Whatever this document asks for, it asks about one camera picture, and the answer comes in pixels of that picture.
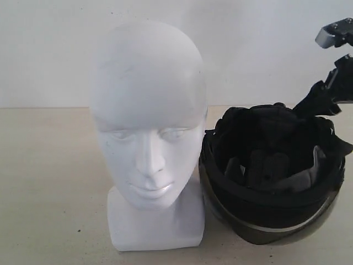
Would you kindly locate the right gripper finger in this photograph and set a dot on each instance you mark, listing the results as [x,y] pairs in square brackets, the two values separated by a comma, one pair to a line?
[340,71]
[335,34]

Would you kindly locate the black helmet with visor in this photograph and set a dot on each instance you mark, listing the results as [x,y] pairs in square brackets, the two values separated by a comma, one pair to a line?
[273,173]

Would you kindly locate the white mannequin head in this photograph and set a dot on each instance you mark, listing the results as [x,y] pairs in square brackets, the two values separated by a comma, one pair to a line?
[149,108]

